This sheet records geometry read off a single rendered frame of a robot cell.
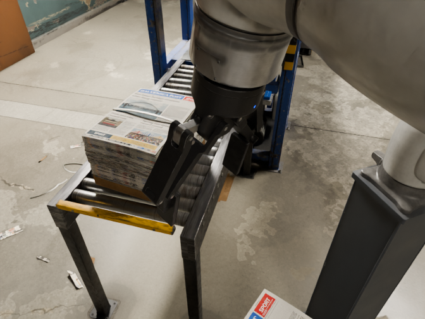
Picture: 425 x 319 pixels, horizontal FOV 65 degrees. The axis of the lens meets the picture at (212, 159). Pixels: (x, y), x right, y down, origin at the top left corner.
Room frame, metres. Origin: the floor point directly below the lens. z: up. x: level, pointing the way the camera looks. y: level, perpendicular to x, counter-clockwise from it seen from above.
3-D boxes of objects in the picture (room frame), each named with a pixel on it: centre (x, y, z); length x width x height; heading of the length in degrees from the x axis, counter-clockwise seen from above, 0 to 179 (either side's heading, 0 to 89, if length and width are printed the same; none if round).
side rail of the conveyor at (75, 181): (1.44, 0.38, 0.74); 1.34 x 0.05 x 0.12; 164
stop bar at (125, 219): (0.74, 0.33, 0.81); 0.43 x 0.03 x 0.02; 74
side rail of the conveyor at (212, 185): (1.30, -0.10, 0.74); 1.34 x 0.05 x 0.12; 164
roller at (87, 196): (0.81, 0.30, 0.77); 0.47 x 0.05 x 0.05; 74
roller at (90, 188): (0.88, 0.28, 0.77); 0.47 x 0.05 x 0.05; 74
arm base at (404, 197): (0.71, -0.55, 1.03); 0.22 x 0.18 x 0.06; 21
